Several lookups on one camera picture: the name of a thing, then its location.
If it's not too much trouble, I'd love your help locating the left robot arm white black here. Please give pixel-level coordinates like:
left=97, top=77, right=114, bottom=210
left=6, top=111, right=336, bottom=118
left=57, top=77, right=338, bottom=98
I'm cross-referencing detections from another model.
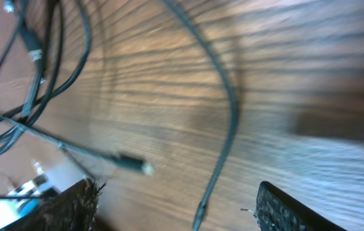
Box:
left=0, top=160, right=86, bottom=229

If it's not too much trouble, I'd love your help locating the black usb cable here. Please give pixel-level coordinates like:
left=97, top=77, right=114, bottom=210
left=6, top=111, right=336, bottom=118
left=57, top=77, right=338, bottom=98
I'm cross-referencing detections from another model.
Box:
left=0, top=0, right=242, bottom=231

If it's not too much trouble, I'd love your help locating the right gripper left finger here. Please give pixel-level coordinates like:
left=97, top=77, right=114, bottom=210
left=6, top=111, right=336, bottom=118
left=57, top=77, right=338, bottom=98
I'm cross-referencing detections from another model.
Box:
left=0, top=178, right=101, bottom=231

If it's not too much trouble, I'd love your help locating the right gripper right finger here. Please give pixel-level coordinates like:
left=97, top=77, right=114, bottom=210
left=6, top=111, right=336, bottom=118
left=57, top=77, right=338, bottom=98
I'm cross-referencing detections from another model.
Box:
left=254, top=181, right=345, bottom=231

